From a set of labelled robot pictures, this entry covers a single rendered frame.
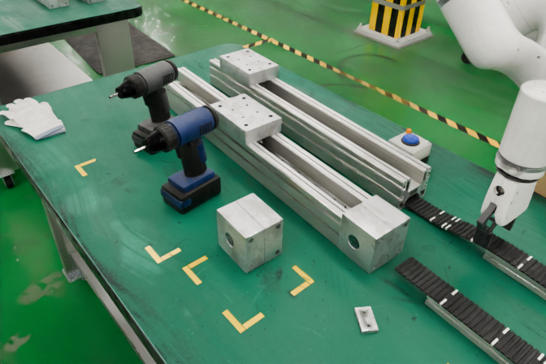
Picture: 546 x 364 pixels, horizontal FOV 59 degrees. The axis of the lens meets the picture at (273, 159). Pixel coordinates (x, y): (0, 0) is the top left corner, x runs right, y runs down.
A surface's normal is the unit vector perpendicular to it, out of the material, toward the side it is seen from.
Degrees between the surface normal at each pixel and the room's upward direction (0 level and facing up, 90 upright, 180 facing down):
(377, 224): 0
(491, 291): 0
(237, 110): 0
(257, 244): 90
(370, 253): 90
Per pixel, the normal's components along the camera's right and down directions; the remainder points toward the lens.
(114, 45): 0.64, 0.45
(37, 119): 0.14, -0.75
